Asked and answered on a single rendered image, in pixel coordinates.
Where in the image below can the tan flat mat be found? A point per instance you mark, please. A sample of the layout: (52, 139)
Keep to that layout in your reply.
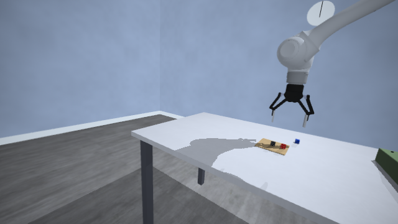
(266, 144)

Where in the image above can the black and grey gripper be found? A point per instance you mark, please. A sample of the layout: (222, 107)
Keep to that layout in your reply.
(293, 93)

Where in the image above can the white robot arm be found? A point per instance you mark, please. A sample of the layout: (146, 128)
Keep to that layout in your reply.
(296, 52)

